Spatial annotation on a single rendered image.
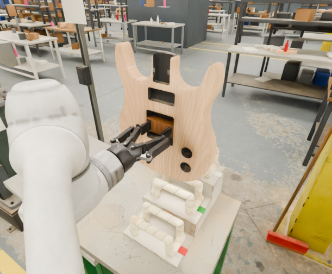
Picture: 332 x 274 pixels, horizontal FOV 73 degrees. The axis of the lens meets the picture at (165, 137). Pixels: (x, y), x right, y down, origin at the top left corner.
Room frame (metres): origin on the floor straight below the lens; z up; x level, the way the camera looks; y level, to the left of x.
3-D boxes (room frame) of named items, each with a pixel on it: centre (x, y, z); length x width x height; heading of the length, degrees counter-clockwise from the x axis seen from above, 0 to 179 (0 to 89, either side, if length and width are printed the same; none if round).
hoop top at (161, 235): (0.53, 0.06, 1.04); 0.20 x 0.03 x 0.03; 58
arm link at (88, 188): (0.31, 0.20, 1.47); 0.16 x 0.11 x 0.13; 147
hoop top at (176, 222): (0.60, 0.01, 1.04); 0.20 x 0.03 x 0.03; 58
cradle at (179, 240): (0.51, -0.04, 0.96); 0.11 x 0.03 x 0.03; 149
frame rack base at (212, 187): (0.83, -0.13, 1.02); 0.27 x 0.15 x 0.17; 59
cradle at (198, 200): (0.65, -0.13, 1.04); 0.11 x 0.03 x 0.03; 149
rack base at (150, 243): (0.57, 0.03, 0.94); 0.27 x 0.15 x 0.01; 59
